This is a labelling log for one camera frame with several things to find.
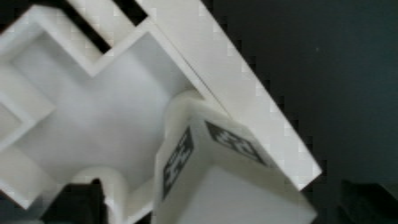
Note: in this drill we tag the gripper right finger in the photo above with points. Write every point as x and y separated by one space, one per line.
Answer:
368 203

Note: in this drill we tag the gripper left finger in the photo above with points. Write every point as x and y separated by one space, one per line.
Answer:
77 207

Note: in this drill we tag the white chair leg with tag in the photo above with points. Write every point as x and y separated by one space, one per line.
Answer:
221 185

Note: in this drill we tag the white chair seat part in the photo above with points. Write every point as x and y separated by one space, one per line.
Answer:
82 120

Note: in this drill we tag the white U-shaped fence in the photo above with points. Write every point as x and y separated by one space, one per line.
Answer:
182 22

